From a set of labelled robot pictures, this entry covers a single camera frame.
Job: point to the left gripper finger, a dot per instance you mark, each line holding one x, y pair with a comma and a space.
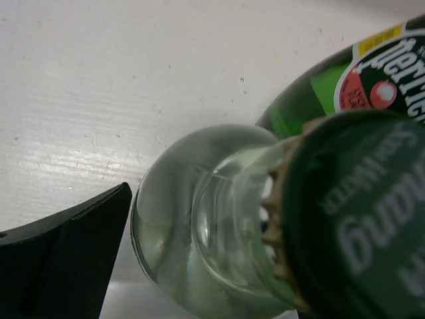
60, 266

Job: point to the clear bottle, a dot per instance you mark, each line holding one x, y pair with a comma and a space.
235, 223

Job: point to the green Perrier bottle left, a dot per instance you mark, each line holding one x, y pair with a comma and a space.
382, 72

